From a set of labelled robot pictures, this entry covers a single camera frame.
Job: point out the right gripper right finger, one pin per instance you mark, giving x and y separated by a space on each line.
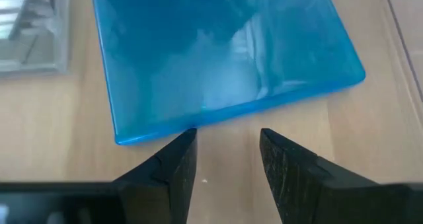
304 191

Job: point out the clear jewel case black tray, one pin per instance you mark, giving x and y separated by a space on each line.
33 35

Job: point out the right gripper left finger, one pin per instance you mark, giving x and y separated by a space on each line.
158 191

